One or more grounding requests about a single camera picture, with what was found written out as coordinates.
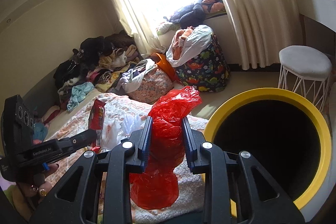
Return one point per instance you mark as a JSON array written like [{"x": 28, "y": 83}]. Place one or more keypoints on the white wire stool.
[{"x": 312, "y": 70}]

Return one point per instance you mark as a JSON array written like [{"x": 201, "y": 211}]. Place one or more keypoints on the white vanity desk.
[{"x": 321, "y": 11}]

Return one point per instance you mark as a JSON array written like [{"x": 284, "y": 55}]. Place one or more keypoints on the white bag with clothes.
[{"x": 188, "y": 43}]

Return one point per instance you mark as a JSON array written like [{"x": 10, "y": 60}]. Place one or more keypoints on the cream curtain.
[{"x": 252, "y": 3}]

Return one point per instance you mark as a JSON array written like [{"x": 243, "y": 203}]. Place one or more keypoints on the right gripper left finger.
[{"x": 75, "y": 197}]

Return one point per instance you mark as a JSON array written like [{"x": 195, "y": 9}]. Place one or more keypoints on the red candy box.
[{"x": 96, "y": 122}]

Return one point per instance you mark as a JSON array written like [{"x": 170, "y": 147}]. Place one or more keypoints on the floral pink pillow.
[{"x": 155, "y": 84}]

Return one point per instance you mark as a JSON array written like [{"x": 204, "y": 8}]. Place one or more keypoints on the yellow rimmed trash bin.
[{"x": 286, "y": 133}]

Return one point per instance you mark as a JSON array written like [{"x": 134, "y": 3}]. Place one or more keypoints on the clothes on window sill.
[{"x": 192, "y": 15}]

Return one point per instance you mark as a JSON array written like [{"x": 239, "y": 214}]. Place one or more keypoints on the dinosaur print laundry basket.
[{"x": 206, "y": 72}]

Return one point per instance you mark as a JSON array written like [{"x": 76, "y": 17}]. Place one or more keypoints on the white orange shopping bag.
[{"x": 120, "y": 127}]

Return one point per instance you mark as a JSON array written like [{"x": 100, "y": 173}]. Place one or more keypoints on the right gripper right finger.
[{"x": 237, "y": 187}]

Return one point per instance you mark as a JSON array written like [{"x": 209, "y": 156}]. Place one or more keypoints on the clothes pile on bed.
[{"x": 99, "y": 63}]

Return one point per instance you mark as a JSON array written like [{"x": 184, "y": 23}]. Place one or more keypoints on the orange white tufted blanket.
[{"x": 191, "y": 186}]

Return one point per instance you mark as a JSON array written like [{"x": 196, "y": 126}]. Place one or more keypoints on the red plastic bag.
[{"x": 157, "y": 187}]

